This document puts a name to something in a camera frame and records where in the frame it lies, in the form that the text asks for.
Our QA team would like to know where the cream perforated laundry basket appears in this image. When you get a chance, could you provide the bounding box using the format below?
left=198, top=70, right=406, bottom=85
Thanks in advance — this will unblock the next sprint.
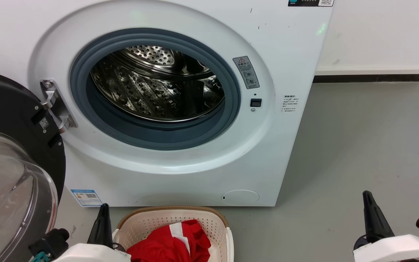
left=113, top=206, right=235, bottom=262

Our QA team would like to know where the white and black baseboard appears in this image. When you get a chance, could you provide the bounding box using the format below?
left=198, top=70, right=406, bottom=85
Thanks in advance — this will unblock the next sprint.
left=313, top=65, right=419, bottom=83

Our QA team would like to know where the white front-load washing machine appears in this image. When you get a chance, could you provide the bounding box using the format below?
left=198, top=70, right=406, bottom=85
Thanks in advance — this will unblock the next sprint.
left=0, top=0, right=335, bottom=208

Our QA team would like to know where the red and white garment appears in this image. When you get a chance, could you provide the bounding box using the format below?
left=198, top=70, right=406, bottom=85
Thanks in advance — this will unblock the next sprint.
left=127, top=219, right=212, bottom=262

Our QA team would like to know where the grey warning label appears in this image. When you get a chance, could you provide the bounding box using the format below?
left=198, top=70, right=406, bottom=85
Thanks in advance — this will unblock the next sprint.
left=232, top=56, right=260, bottom=90

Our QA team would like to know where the dark QR code sticker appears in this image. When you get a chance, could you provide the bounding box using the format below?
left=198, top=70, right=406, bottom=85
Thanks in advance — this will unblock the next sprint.
left=288, top=0, right=335, bottom=7

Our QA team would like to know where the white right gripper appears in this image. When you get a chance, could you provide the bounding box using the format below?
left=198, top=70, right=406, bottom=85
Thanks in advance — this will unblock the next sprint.
left=353, top=191, right=419, bottom=262

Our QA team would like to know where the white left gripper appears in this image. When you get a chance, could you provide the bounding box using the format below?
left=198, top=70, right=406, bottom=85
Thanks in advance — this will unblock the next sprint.
left=51, top=204, right=132, bottom=262

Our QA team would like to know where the round filter cover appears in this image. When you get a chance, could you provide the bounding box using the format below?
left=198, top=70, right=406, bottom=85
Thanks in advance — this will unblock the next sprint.
left=221, top=190, right=260, bottom=206

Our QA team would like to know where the blue energy label sticker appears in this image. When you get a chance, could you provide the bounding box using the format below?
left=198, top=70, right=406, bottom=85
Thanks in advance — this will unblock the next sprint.
left=70, top=189, right=103, bottom=207

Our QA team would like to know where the washing machine door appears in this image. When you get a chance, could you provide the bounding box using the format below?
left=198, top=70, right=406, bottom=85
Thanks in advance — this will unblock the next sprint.
left=0, top=69, right=66, bottom=262

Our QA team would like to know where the silver metal door hinge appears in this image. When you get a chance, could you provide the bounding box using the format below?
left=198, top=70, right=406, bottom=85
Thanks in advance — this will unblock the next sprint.
left=40, top=79, right=78, bottom=134

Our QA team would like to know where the stainless steel washing machine drum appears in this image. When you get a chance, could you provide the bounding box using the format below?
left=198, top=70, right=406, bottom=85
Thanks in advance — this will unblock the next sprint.
left=90, top=45, right=226, bottom=122

